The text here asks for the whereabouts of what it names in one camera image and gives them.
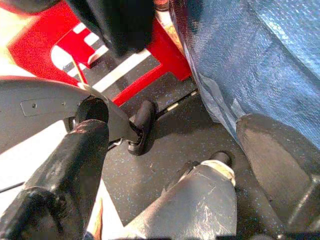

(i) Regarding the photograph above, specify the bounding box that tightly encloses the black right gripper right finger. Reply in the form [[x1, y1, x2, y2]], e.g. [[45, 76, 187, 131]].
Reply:
[[236, 113, 320, 240]]

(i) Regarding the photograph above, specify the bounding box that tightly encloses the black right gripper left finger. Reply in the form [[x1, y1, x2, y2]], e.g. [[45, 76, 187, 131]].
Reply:
[[0, 119, 110, 240]]

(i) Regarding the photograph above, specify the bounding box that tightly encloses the blue fabric garment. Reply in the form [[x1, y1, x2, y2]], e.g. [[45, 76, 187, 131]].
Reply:
[[167, 0, 320, 151]]

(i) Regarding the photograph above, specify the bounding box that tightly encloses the grey robot leg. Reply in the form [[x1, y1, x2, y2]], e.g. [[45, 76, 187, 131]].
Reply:
[[0, 76, 137, 155], [123, 159, 238, 240]]

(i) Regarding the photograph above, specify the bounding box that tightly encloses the black robot foot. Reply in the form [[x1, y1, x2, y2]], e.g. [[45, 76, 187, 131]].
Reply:
[[127, 99, 157, 157]]

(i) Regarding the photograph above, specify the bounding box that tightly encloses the red white floor mat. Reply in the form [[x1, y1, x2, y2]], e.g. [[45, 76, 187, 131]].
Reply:
[[0, 0, 193, 107]]

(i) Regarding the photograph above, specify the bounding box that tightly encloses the black bulky object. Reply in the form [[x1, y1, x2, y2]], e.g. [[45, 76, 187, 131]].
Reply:
[[65, 0, 156, 57]]

